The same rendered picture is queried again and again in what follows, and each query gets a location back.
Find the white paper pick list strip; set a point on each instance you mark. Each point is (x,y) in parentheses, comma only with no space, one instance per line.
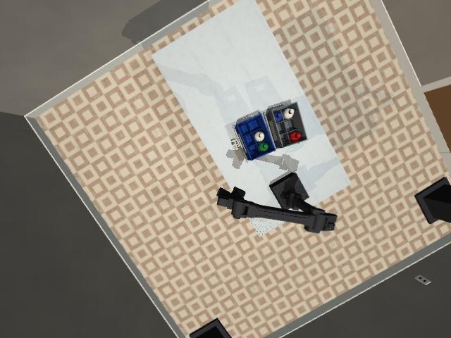
(236,147)

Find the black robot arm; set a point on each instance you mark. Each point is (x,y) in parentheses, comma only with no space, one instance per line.
(247,209)

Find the cream bottle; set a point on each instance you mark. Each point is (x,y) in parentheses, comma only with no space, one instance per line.
(288,113)

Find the white bottle with grey label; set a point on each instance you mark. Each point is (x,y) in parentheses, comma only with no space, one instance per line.
(259,136)

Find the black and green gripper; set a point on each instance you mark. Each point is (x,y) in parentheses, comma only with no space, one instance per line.
(241,192)

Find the green bottle with pale green label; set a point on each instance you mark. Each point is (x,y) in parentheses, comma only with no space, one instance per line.
(263,146)

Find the blue bottle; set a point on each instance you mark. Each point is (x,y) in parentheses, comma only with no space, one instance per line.
(278,116)

